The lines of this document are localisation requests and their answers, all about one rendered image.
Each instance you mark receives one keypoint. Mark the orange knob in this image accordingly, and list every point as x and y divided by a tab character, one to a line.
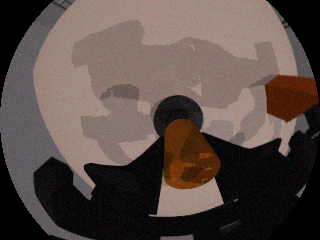
189	161

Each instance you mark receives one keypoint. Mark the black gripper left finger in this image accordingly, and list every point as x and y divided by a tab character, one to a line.
143	175

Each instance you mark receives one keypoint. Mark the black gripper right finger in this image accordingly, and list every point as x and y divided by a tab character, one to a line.
237	163

